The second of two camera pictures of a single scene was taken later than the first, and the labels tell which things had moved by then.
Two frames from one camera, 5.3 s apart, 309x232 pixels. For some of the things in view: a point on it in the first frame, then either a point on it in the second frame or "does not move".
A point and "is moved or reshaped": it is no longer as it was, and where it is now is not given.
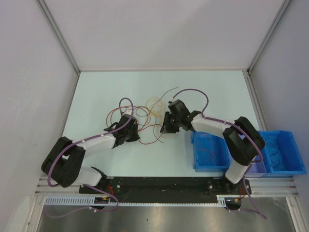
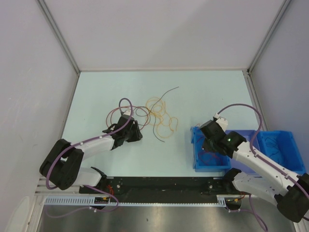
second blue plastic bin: [280, 153] does not move
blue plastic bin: [210, 152] does not move
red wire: [139, 140] to [203, 162]
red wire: [206, 150] is moved or reshaped
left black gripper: [135, 137] does not move
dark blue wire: [275, 152] does not move
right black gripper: [165, 126] to [207, 148]
